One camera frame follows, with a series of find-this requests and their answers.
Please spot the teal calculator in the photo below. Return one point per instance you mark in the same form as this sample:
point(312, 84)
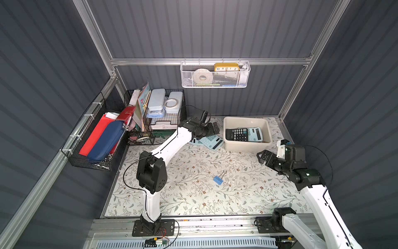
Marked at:
point(212, 142)
point(194, 141)

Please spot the beige plastic storage box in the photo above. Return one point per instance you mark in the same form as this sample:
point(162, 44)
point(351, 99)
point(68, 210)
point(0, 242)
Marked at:
point(244, 122)

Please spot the red folder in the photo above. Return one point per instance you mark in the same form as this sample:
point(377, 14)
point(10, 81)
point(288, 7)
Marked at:
point(126, 116)

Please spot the small circuit board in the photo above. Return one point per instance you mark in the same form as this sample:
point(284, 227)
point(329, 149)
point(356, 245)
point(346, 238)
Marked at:
point(156, 242)

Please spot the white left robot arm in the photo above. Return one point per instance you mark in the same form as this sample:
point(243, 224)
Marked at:
point(152, 166)

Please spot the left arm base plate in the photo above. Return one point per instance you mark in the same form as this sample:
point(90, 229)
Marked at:
point(159, 228)

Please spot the black wire side basket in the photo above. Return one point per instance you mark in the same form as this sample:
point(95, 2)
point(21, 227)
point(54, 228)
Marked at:
point(86, 125)

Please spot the colourful books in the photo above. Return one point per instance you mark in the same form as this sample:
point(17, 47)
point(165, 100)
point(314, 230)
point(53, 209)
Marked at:
point(139, 99)

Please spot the blue binder clip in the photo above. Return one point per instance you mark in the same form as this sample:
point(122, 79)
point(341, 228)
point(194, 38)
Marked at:
point(218, 179)

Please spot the white tape roll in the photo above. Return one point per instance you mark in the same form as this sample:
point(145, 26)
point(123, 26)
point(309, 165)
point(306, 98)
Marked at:
point(202, 76)

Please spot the white wire wall basket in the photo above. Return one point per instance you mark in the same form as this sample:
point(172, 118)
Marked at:
point(221, 79)

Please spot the black calculator back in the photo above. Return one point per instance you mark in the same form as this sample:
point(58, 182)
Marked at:
point(239, 134)

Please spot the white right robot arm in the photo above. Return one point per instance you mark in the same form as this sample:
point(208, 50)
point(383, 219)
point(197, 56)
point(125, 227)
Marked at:
point(290, 161)

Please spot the blue pencil pouch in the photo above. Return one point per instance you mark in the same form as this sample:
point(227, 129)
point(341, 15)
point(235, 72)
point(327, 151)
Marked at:
point(106, 142)

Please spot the black wire desk organizer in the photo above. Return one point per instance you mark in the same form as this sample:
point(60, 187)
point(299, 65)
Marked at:
point(159, 125)

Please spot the white pencil case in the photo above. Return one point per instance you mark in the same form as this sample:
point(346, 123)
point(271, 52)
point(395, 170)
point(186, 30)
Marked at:
point(156, 100)

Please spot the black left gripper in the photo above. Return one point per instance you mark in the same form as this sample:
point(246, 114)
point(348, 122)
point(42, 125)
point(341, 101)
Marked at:
point(207, 128)

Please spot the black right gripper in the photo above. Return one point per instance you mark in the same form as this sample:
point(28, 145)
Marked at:
point(270, 158)

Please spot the teal calculator face down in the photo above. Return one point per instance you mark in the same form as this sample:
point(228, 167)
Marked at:
point(255, 135)

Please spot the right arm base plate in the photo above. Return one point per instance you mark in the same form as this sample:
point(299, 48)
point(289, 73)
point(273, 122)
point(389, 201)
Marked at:
point(268, 224)

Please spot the yellow clock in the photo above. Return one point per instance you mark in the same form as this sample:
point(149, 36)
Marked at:
point(226, 67)

